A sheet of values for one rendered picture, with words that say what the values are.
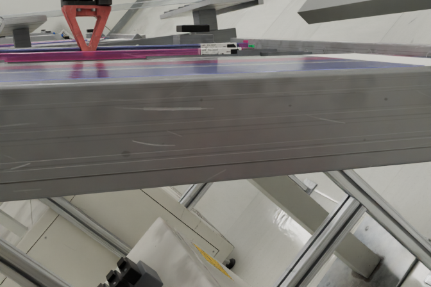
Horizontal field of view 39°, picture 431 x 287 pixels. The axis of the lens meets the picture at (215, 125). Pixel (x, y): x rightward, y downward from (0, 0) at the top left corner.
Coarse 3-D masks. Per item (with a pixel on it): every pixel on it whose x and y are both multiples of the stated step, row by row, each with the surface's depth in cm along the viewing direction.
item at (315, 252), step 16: (336, 208) 123; (352, 208) 121; (336, 224) 120; (352, 224) 121; (320, 240) 120; (336, 240) 121; (304, 256) 121; (320, 256) 121; (112, 272) 90; (128, 272) 87; (144, 272) 88; (288, 272) 121; (304, 272) 120
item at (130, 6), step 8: (160, 0) 116; (168, 0) 116; (176, 0) 117; (184, 0) 118; (192, 0) 118; (200, 0) 119; (112, 8) 113; (120, 8) 113; (128, 8) 114; (136, 8) 115; (0, 16) 106; (8, 16) 106; (16, 16) 107; (24, 16) 107; (48, 16) 109; (56, 16) 109
